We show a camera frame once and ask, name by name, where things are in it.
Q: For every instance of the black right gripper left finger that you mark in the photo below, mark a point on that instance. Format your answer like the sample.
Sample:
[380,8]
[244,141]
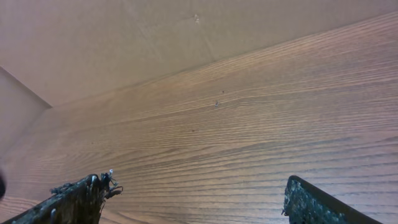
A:
[79,202]

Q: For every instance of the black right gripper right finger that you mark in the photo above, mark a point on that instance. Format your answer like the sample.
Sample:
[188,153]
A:
[305,203]

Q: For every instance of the cardboard wall panel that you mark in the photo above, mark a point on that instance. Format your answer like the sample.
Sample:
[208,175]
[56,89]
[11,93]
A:
[135,74]

